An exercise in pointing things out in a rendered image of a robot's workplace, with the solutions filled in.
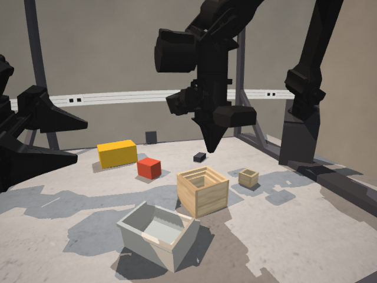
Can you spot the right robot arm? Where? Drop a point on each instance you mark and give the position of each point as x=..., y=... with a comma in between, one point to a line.
x=5, y=72

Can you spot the red cube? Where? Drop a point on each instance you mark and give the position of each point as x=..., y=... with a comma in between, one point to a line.
x=149, y=168

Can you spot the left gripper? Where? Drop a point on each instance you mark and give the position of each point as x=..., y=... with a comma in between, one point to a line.
x=213, y=123

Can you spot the yellow rectangular block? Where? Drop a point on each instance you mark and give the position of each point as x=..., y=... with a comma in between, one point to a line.
x=117, y=153

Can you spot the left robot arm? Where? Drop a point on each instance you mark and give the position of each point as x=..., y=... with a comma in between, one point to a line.
x=180, y=52

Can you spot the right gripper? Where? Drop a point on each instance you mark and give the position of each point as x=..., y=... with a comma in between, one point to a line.
x=20, y=162

